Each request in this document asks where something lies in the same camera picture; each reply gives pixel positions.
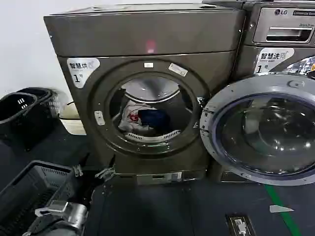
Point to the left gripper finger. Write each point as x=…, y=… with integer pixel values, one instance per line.
x=105, y=172
x=77, y=170

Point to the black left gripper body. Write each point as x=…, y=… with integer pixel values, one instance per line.
x=82, y=189

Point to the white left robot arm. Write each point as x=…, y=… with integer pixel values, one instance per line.
x=73, y=216

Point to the black slatted laundry basket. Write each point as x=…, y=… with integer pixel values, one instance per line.
x=32, y=182

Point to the white plastic tub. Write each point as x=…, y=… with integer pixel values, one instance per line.
x=71, y=123

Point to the white garment with red print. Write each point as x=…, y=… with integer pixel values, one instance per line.
x=128, y=118

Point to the dark blue garment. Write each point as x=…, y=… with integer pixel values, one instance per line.
x=153, y=118

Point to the black oval plastic basket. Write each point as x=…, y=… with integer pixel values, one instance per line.
x=46, y=94
x=19, y=118

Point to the white dryer number sticker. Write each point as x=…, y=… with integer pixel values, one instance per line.
x=78, y=71

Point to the metal floor socket plate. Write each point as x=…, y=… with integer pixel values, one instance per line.
x=238, y=225

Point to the grey front-loading dryer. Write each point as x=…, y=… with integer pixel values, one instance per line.
x=152, y=37

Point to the round glass dryer door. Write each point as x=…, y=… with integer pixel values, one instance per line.
x=261, y=127

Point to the white floor marker sticker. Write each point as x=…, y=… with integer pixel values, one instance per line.
x=280, y=209

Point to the green floor tape line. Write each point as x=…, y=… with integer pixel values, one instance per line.
x=283, y=211

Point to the white washer number sticker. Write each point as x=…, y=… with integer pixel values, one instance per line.
x=270, y=59

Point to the grey washing machine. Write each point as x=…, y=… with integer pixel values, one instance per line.
x=270, y=14

